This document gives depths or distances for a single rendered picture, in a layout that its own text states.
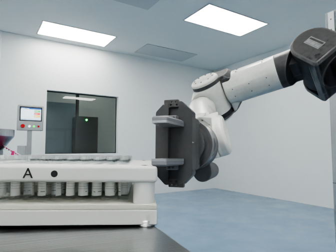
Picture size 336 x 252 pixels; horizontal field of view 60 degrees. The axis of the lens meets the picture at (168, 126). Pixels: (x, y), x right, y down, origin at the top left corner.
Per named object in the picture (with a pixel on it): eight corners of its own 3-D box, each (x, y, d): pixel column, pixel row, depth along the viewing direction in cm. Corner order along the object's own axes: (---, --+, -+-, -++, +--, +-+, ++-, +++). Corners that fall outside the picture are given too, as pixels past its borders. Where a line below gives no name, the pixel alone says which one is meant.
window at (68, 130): (43, 154, 513) (45, 89, 522) (42, 154, 514) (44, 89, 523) (116, 153, 587) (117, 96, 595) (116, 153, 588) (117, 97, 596)
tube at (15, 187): (6, 215, 37) (9, 155, 38) (10, 212, 38) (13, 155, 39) (17, 214, 37) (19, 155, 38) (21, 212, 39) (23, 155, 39)
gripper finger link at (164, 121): (147, 123, 37) (163, 127, 42) (171, 122, 36) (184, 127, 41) (147, 110, 37) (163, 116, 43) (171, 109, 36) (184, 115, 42)
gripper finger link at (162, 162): (171, 159, 35) (184, 158, 41) (146, 158, 36) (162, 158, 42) (171, 172, 35) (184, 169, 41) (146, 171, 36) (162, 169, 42)
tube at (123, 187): (117, 214, 38) (118, 157, 39) (118, 212, 40) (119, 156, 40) (127, 214, 38) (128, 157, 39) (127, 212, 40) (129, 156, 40)
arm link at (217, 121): (223, 131, 55) (220, 105, 67) (179, 145, 57) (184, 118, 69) (233, 159, 57) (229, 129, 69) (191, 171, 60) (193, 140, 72)
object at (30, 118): (15, 170, 272) (18, 104, 277) (14, 169, 281) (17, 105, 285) (42, 169, 284) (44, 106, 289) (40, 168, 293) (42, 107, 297)
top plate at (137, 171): (-57, 182, 33) (-56, 163, 33) (27, 169, 58) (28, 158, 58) (157, 182, 35) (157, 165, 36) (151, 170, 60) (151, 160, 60)
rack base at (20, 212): (-60, 226, 33) (-59, 205, 33) (26, 194, 57) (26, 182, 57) (156, 224, 35) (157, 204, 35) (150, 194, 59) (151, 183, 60)
